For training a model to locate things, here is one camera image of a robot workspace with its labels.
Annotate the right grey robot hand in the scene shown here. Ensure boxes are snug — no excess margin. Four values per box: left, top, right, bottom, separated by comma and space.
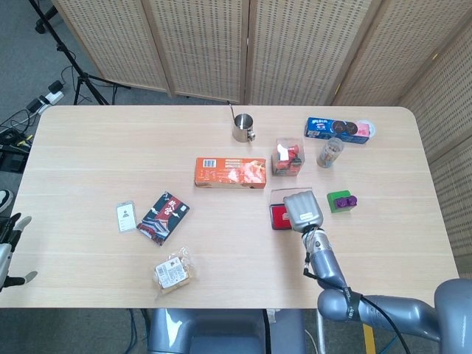
282, 190, 325, 233

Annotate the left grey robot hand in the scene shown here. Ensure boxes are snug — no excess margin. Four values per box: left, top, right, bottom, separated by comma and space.
0, 213, 38, 292

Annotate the red ink pad clear lid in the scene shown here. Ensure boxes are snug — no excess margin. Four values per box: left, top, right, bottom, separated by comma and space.
268, 188, 314, 232

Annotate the green toy block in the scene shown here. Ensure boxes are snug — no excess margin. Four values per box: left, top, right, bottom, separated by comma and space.
326, 190, 357, 214

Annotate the purple two-stud toy block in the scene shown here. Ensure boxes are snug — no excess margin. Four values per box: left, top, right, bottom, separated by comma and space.
334, 195, 359, 209

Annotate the clear box of coffee capsules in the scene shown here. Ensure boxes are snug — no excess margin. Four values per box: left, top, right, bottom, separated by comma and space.
271, 137, 306, 177

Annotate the white black shoe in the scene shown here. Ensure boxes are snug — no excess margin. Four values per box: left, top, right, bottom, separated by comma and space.
0, 189, 15, 214

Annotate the clear jar of biscuit sticks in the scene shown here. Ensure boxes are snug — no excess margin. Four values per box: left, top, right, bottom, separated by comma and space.
316, 138, 344, 170

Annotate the orange biscuit box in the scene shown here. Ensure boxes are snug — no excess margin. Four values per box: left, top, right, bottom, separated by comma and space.
194, 157, 267, 190

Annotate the blue cookie box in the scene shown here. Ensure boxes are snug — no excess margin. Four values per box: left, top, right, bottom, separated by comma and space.
304, 117, 378, 145

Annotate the black floor box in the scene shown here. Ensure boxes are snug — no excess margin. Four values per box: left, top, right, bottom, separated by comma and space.
0, 145, 29, 171

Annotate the steel pitcher with thin spout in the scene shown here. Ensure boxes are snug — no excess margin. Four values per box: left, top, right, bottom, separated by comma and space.
226, 101, 257, 143

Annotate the clear ID card holder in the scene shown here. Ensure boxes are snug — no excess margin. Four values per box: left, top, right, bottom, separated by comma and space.
116, 201, 138, 234

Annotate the dark red patterned card box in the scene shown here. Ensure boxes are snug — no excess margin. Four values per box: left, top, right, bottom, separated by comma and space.
136, 191, 192, 247

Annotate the bagged bread snack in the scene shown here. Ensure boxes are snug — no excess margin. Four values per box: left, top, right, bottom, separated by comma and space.
153, 246, 200, 298

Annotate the grey robot torso base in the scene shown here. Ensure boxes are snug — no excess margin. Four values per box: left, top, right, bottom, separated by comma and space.
147, 308, 307, 354

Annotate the white power strip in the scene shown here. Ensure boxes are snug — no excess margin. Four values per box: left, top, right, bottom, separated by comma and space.
38, 90, 63, 106

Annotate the black tripod stand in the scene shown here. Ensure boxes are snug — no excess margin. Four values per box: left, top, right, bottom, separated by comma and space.
29, 0, 130, 106

